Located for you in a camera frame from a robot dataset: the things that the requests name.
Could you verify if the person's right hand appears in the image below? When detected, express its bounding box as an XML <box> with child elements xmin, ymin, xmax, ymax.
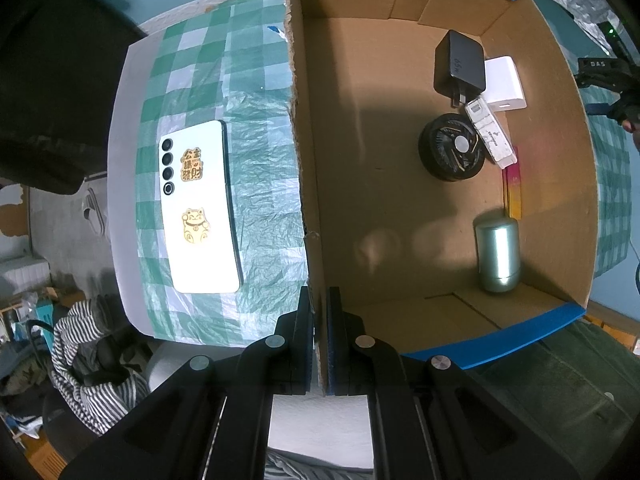
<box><xmin>619</xmin><ymin>109</ymin><xmax>640</xmax><ymax>150</ymax></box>

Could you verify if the pale green metal cylinder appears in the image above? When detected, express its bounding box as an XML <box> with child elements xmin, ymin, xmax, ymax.
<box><xmin>474</xmin><ymin>214</ymin><xmax>523</xmax><ymax>294</ymax></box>

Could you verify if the pink yellow card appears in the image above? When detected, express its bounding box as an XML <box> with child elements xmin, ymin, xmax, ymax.
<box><xmin>502</xmin><ymin>147</ymin><xmax>524</xmax><ymax>220</ymax></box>

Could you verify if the white slipper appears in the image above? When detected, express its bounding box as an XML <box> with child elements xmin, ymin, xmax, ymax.
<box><xmin>81</xmin><ymin>189</ymin><xmax>109</xmax><ymax>237</ymax></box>

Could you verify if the white paper towel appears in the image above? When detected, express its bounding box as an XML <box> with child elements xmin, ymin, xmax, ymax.
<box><xmin>267</xmin><ymin>393</ymin><xmax>376</xmax><ymax>472</ymax></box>

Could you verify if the teal box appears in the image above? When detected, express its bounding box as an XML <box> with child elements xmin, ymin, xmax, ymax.
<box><xmin>33</xmin><ymin>304</ymin><xmax>57</xmax><ymax>353</ymax></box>

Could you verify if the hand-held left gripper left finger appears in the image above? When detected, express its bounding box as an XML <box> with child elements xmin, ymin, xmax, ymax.
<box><xmin>57</xmin><ymin>285</ymin><xmax>316</xmax><ymax>480</ymax></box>

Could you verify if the cardboard box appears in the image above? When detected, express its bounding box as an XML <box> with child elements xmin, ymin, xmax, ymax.
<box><xmin>284</xmin><ymin>0</ymin><xmax>601</xmax><ymax>397</ymax></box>

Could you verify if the black wall charger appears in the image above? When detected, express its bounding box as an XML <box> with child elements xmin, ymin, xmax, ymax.
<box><xmin>432</xmin><ymin>30</ymin><xmax>487</xmax><ymax>110</ymax></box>

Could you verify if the white smartphone with gold stickers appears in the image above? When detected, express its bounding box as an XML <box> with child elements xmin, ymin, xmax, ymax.
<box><xmin>158</xmin><ymin>120</ymin><xmax>245</xmax><ymax>295</ymax></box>

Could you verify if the black round mini fan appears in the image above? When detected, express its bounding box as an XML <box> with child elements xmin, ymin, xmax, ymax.
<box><xmin>418</xmin><ymin>112</ymin><xmax>487</xmax><ymax>181</ymax></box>

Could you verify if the black white striped cloth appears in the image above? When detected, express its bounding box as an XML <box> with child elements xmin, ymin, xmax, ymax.
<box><xmin>49</xmin><ymin>299</ymin><xmax>151</xmax><ymax>436</ymax></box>

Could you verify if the white wall charger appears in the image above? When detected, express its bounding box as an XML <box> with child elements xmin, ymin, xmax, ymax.
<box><xmin>482</xmin><ymin>56</ymin><xmax>529</xmax><ymax>112</ymax></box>

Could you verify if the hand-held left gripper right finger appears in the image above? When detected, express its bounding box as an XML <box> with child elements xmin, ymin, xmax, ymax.
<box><xmin>325</xmin><ymin>286</ymin><xmax>584</xmax><ymax>480</ymax></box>

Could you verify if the dark green cloth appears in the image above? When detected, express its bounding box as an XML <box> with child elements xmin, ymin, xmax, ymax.
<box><xmin>475</xmin><ymin>319</ymin><xmax>637</xmax><ymax>480</ymax></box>

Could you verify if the green white checkered tablecloth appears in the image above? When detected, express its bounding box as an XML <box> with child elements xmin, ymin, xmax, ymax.
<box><xmin>134</xmin><ymin>0</ymin><xmax>632</xmax><ymax>347</ymax></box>

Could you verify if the small white rectangular device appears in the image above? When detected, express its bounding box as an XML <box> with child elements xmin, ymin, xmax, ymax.
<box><xmin>464</xmin><ymin>99</ymin><xmax>519</xmax><ymax>167</ymax></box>

